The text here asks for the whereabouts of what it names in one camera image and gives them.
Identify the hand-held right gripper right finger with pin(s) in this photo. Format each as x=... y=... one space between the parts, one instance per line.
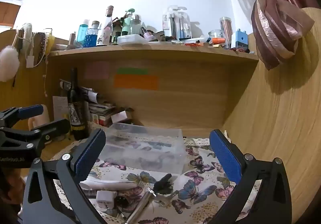
x=225 y=156

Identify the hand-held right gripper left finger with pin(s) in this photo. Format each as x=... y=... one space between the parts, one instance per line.
x=89 y=155

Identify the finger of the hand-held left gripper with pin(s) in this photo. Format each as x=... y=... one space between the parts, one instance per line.
x=54 y=127
x=30 y=111

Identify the white paper note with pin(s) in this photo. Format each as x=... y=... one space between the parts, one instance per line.
x=60 y=108

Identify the dark wine bottle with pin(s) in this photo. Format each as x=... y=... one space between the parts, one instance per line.
x=75 y=111

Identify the white squeeze tube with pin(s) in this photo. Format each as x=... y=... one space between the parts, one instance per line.
x=110 y=185

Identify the butterfly print tablecloth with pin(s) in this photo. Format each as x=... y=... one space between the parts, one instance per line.
x=198 y=188

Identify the stack of books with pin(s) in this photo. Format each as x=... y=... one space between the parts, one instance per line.
x=100 y=109

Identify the white charger plug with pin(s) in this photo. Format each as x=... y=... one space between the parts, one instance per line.
x=105 y=199

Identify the white hanging tag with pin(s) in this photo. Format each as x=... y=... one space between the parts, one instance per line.
x=30 y=61

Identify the small white carton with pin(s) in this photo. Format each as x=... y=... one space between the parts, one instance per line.
x=121 y=116

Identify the white fluffy pompom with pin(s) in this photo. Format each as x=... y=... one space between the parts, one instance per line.
x=7 y=63

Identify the clear plastic storage box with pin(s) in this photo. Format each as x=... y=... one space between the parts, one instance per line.
x=143 y=146

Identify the patterned hair band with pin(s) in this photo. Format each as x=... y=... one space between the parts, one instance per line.
x=41 y=40

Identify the pink sticky note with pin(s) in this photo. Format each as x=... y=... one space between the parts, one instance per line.
x=96 y=69

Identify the silver metal tube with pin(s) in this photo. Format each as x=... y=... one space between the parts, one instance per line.
x=141 y=205

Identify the white fluffy headband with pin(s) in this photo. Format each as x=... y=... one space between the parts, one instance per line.
x=25 y=32

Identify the small brown bottle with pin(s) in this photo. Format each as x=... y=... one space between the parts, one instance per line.
x=72 y=38

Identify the orange sticky note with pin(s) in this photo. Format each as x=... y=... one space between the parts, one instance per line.
x=136 y=82

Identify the green sticky note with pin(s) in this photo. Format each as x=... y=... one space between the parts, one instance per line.
x=132 y=71

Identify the light blue bottle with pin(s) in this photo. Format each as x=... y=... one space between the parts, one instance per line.
x=82 y=32

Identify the blue faceted bottle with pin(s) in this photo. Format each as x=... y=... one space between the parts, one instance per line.
x=90 y=37

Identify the white floral bottle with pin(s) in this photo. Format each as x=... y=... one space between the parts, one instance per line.
x=106 y=28

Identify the blue white pencil sharpener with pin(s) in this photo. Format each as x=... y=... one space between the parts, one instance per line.
x=241 y=39

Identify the white flat case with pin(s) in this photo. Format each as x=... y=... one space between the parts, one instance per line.
x=133 y=39

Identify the wooden shelf board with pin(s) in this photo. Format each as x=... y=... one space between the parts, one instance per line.
x=150 y=53

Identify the short glass jar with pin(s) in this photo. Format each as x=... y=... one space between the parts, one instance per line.
x=215 y=34

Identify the jar of pink sticks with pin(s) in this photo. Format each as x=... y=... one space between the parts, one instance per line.
x=225 y=30

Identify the green pump bottle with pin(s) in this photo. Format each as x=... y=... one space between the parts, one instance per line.
x=126 y=24

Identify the clear jar silver lid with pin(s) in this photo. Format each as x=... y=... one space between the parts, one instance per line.
x=136 y=25

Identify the pink nail polish bottle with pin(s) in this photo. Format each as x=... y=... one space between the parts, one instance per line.
x=148 y=35

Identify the clear blister pack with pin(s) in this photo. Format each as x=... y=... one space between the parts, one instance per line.
x=178 y=23

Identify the pink curtain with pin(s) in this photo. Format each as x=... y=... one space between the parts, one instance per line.
x=275 y=13

